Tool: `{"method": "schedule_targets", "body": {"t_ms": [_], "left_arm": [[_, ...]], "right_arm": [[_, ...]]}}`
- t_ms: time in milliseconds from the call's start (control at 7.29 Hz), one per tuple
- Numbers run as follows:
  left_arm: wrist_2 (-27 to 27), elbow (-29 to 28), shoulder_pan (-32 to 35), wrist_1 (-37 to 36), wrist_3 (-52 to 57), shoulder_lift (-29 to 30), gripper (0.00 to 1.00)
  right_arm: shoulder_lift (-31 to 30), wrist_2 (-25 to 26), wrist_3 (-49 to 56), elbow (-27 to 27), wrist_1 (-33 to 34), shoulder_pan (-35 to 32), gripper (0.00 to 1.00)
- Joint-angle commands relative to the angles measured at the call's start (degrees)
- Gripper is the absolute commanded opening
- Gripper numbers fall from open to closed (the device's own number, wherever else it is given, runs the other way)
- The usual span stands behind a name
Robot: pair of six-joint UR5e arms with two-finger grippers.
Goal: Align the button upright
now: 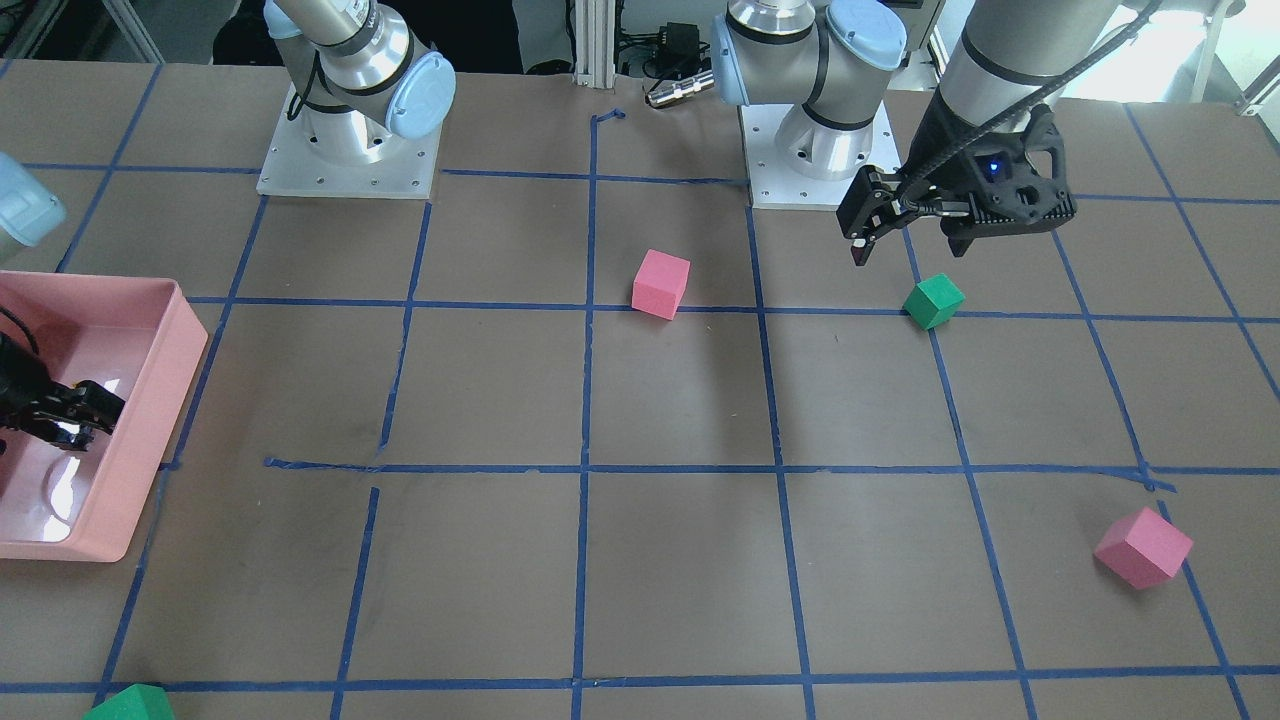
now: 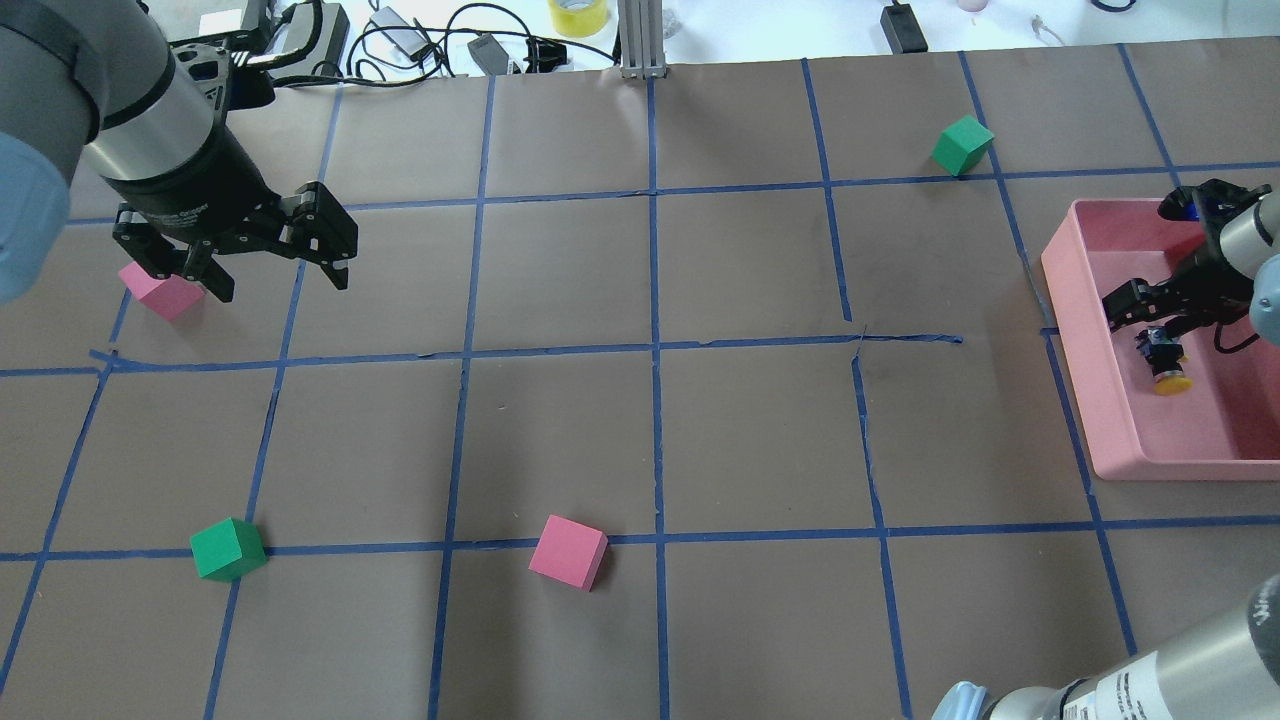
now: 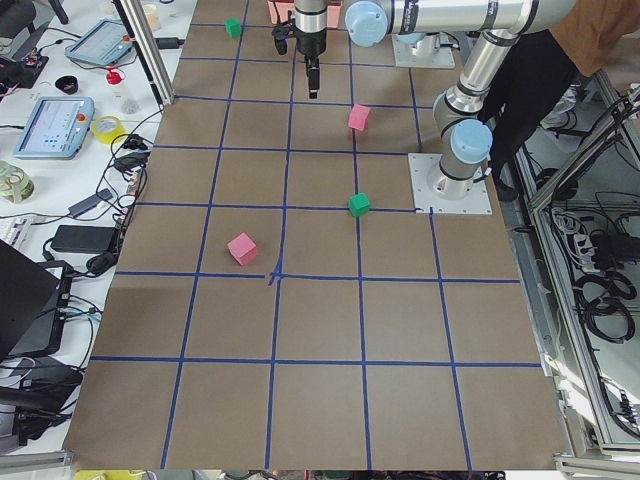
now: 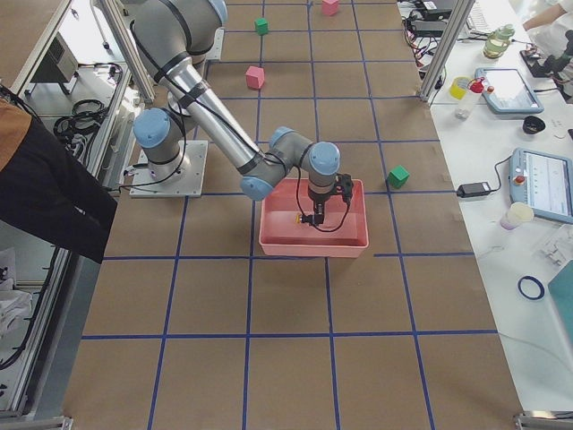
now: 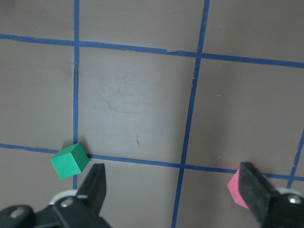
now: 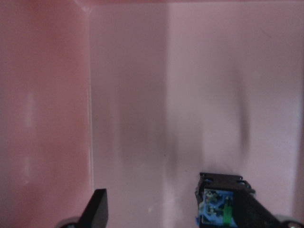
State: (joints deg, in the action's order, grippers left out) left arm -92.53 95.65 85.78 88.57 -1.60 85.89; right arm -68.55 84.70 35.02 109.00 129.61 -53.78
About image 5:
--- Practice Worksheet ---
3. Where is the pink cube centre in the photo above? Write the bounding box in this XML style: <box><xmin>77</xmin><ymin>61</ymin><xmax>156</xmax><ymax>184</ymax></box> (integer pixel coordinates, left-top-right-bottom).
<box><xmin>227</xmin><ymin>169</ymin><xmax>249</xmax><ymax>209</ymax></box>

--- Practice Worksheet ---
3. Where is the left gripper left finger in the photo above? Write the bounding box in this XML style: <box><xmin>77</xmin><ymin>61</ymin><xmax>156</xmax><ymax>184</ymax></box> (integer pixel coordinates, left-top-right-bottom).
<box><xmin>76</xmin><ymin>163</ymin><xmax>106</xmax><ymax>216</ymax></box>

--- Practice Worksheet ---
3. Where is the green cube front left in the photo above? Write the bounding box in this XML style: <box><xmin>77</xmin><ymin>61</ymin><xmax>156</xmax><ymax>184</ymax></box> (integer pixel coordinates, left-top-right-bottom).
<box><xmin>50</xmin><ymin>143</ymin><xmax>89</xmax><ymax>180</ymax></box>

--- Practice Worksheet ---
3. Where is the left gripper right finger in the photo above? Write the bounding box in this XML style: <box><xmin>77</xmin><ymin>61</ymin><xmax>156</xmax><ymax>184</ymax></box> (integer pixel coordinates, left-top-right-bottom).
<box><xmin>238</xmin><ymin>162</ymin><xmax>280</xmax><ymax>223</ymax></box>

